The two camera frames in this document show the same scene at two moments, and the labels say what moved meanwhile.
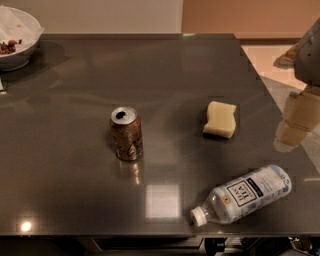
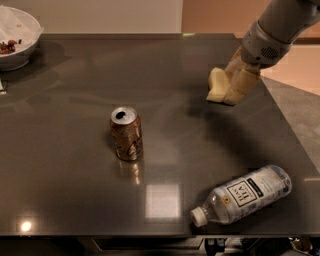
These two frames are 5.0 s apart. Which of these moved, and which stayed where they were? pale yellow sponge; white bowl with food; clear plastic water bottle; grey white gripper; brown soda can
Moved: grey white gripper; pale yellow sponge
Stayed: clear plastic water bottle; white bowl with food; brown soda can
